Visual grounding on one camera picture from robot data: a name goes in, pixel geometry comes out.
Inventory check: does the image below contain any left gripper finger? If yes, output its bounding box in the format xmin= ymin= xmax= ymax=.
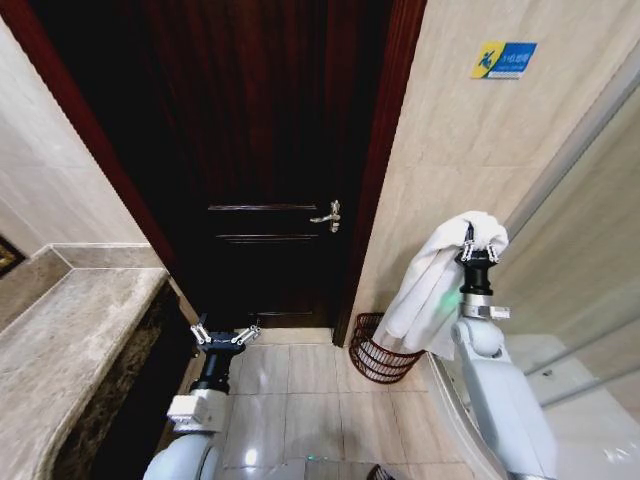
xmin=230 ymin=324 xmax=263 ymax=348
xmin=189 ymin=313 xmax=212 ymax=345

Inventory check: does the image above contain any white towel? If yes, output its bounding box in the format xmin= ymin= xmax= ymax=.
xmin=372 ymin=209 xmax=511 ymax=362

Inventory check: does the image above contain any glass shower door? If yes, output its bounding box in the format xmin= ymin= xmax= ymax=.
xmin=492 ymin=54 xmax=640 ymax=406

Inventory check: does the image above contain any beige marble countertop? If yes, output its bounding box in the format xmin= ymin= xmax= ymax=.
xmin=0 ymin=241 xmax=172 ymax=480

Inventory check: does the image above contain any dark wooden door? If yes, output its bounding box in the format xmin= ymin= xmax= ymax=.
xmin=29 ymin=0 xmax=397 ymax=332

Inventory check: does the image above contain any white shower base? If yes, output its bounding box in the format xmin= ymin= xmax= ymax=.
xmin=424 ymin=332 xmax=640 ymax=480

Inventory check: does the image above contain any red-brown door frame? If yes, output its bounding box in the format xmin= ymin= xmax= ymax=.
xmin=0 ymin=0 xmax=429 ymax=349

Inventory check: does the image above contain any red-brown wire hamper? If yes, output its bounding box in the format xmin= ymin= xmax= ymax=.
xmin=347 ymin=311 xmax=427 ymax=384

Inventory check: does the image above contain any chrome shower rail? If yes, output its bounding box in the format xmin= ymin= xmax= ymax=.
xmin=523 ymin=319 xmax=640 ymax=377

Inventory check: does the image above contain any brass door handle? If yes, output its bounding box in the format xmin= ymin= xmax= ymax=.
xmin=308 ymin=199 xmax=343 ymax=234

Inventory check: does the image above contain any blue and yellow wall sign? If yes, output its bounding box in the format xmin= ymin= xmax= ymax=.
xmin=469 ymin=40 xmax=539 ymax=82

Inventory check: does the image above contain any dark ornate picture frame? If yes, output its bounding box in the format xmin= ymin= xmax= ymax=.
xmin=0 ymin=233 xmax=28 ymax=279

